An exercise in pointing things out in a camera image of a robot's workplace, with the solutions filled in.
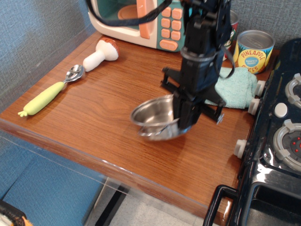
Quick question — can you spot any orange microwave plate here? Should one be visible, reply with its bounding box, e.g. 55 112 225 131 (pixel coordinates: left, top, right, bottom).
118 4 138 20

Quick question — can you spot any light teal cloth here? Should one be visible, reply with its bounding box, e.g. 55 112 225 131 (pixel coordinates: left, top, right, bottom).
215 67 257 109

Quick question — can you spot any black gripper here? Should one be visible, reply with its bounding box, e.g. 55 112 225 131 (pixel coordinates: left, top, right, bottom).
161 48 226 130

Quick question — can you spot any white stove knob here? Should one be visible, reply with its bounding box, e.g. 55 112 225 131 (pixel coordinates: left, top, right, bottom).
234 139 247 159
248 98 260 115
254 80 266 97

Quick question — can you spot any spoon with green handle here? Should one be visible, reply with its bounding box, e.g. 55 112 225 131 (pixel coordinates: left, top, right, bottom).
18 65 85 117

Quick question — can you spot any orange plush object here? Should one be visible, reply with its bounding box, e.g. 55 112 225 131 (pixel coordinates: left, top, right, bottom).
12 216 33 226

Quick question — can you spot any white stove knob front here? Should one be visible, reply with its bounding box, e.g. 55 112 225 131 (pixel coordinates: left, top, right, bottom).
234 139 247 159

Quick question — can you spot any white stove knob rear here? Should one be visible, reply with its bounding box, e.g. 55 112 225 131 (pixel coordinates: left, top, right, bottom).
254 80 266 97

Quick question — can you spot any toy microwave teal and cream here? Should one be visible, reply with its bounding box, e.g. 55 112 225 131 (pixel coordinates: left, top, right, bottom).
88 0 185 52

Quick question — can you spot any tomato sauce can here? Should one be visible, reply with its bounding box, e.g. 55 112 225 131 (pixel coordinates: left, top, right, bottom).
224 10 239 51

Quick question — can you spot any black toy stove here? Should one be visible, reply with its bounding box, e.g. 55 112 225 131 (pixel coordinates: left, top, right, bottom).
203 38 301 226

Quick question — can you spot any toy mushroom white brown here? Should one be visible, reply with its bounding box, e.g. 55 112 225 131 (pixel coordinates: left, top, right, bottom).
83 38 120 72

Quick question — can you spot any stainless steel pot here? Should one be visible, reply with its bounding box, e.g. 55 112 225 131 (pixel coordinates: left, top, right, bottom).
130 94 191 141

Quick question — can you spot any pineapple slices can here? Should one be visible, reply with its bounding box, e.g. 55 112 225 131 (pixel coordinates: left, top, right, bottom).
233 30 275 74

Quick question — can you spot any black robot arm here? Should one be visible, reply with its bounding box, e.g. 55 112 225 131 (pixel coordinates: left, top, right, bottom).
162 0 232 130

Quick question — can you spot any white stove knob middle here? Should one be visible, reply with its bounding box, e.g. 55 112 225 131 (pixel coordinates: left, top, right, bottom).
248 98 260 115

